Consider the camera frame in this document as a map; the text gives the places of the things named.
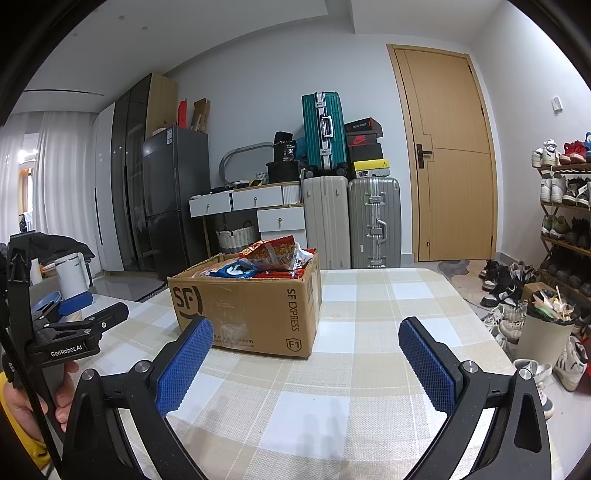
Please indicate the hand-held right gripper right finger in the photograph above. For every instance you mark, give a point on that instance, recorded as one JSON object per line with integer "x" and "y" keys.
{"x": 429, "y": 364}

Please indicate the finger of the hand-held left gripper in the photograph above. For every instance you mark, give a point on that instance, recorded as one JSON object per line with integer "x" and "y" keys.
{"x": 76, "y": 303}
{"x": 111, "y": 314}

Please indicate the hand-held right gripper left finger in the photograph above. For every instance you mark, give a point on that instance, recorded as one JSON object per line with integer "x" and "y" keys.
{"x": 184, "y": 364}

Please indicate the brown cardboard box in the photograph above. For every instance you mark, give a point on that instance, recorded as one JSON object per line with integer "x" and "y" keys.
{"x": 240, "y": 314}

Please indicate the clear bread packet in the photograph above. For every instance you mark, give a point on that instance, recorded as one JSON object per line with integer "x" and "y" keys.
{"x": 205, "y": 273}

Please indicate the blue cookie packet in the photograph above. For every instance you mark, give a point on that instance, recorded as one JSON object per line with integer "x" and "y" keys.
{"x": 235, "y": 270}

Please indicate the red cookie packet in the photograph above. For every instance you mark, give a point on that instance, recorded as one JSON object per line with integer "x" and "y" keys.
{"x": 281, "y": 274}

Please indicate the orange noodle packet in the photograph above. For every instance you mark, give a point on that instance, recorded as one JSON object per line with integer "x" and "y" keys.
{"x": 272, "y": 251}

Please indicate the white red snack packet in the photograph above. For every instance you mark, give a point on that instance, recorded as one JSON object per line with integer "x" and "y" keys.
{"x": 302, "y": 258}

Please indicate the person's left forearm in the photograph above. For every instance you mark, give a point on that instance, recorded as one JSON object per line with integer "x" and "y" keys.
{"x": 23, "y": 452}

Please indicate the person's left hand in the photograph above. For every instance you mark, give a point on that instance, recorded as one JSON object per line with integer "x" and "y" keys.
{"x": 14, "y": 410}

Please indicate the white marble table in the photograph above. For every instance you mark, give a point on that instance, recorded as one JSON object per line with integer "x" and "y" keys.
{"x": 120, "y": 302}

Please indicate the white kettle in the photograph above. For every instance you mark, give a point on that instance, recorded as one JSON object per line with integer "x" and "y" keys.
{"x": 71, "y": 277}

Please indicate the blue bowl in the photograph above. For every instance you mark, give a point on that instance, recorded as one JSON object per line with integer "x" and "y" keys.
{"x": 46, "y": 305}

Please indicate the black cloth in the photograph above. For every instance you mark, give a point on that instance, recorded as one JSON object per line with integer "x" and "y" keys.
{"x": 60, "y": 242}

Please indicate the beige round floor mat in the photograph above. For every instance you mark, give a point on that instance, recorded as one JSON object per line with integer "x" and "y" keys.
{"x": 468, "y": 288}

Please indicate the grey irregular floor mat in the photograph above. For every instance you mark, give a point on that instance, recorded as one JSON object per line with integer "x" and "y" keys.
{"x": 455, "y": 267}

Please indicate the scattered pile of sneakers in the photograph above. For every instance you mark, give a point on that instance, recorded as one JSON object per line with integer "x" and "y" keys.
{"x": 503, "y": 286}

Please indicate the white trash bin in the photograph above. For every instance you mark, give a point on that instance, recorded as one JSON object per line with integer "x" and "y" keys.
{"x": 540, "y": 337}

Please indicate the white curtain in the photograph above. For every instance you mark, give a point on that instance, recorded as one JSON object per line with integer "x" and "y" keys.
{"x": 60, "y": 184}

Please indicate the white wardrobe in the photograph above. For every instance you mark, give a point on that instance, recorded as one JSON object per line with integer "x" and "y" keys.
{"x": 104, "y": 184}

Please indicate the small cardboard box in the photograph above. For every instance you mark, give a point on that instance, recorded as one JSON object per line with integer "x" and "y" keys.
{"x": 535, "y": 290}

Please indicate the grey glass cabinet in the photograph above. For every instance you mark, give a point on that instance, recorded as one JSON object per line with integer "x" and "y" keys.
{"x": 131, "y": 184}

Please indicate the dark grey refrigerator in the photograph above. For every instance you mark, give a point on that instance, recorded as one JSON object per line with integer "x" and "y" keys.
{"x": 175, "y": 198}

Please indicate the woven laundry basket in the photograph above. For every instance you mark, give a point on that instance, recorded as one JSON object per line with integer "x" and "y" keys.
{"x": 233, "y": 237}

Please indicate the silver suitcase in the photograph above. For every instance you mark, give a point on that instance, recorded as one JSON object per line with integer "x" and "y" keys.
{"x": 374, "y": 221}

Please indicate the beige suitcase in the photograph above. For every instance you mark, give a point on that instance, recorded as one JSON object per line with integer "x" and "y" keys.
{"x": 325, "y": 221}

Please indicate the white drawer desk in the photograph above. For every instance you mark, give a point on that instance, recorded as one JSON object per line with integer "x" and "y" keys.
{"x": 258, "y": 198}

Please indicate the white slotted basket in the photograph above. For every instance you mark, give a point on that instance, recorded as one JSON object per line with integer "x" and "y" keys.
{"x": 262, "y": 177}

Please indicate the wooden door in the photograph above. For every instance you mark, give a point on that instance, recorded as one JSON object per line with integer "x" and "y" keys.
{"x": 443, "y": 161}

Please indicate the yellow black shoe box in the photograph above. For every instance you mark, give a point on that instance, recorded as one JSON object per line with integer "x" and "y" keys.
{"x": 371, "y": 168}

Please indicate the red flat package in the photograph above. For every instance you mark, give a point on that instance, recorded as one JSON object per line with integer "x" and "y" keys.
{"x": 183, "y": 113}

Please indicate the black storage bin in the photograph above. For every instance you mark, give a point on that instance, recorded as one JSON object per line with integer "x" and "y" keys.
{"x": 282, "y": 171}

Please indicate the brown cardboard sheet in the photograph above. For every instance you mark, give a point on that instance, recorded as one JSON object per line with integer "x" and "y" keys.
{"x": 201, "y": 115}

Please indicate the wooden shoe rack with shoes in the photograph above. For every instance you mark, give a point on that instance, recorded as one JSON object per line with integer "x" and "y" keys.
{"x": 563, "y": 189}

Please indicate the red black shoe box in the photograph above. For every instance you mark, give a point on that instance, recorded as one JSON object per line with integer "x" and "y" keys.
{"x": 364, "y": 140}

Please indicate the black printed bag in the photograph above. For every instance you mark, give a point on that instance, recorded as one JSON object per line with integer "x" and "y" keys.
{"x": 284, "y": 146}

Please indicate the blue bag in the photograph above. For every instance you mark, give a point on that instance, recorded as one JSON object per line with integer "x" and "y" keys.
{"x": 299, "y": 147}

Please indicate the teal suitcase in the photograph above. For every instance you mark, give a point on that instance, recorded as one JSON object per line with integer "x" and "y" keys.
{"x": 323, "y": 134}

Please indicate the silver arched tube frame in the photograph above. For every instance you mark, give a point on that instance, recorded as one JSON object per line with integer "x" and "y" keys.
{"x": 240, "y": 152}

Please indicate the white light switch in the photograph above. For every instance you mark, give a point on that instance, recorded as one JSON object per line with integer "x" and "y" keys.
{"x": 557, "y": 104}

